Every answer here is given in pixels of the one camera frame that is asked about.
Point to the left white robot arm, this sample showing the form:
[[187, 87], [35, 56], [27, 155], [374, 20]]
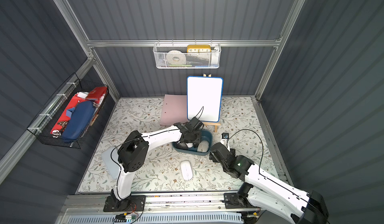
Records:
[[131, 157]]

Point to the black wire side basket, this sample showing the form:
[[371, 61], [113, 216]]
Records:
[[44, 122]]

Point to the red package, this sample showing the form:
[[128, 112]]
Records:
[[97, 96]]

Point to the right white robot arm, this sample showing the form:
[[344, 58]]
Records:
[[260, 189]]

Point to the white tape roll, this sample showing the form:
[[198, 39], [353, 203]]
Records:
[[175, 57]]

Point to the floral table mat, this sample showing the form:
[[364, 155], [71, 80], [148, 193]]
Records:
[[161, 171]]

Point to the white wire wall basket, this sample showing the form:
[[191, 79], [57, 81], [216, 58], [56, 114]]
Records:
[[193, 60]]

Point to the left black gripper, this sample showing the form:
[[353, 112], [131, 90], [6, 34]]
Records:
[[186, 141]]

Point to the light grey white mouse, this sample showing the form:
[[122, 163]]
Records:
[[203, 147]]

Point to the teal plastic storage box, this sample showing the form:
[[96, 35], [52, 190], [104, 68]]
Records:
[[206, 135]]

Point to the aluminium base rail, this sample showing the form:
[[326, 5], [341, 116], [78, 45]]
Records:
[[184, 207]]

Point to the yellow clock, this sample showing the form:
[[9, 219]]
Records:
[[199, 48]]

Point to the pink paper folder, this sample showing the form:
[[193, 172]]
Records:
[[174, 110]]

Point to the light blue grey pad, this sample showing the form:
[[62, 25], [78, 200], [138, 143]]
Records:
[[110, 159]]

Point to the white board blue frame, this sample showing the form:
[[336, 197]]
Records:
[[205, 99]]

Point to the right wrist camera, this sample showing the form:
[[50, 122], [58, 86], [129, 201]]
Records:
[[225, 140]]

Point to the black mouse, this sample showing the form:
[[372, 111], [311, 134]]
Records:
[[181, 146]]

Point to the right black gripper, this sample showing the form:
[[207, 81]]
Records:
[[218, 152]]

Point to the navy blue pouch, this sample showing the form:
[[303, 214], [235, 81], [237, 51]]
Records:
[[80, 118]]

